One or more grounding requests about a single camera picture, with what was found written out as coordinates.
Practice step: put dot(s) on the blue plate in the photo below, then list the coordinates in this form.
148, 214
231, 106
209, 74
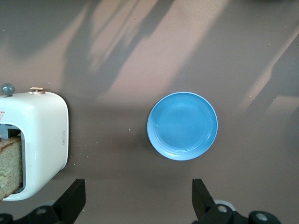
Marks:
182, 126

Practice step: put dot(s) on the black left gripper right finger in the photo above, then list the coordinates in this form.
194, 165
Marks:
205, 210

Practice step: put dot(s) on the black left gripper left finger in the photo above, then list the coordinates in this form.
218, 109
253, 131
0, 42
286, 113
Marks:
70, 205

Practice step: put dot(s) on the brown bread slice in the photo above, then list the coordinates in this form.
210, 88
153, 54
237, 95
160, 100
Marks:
10, 165

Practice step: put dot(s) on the white toaster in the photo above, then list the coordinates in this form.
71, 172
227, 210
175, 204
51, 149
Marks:
44, 140

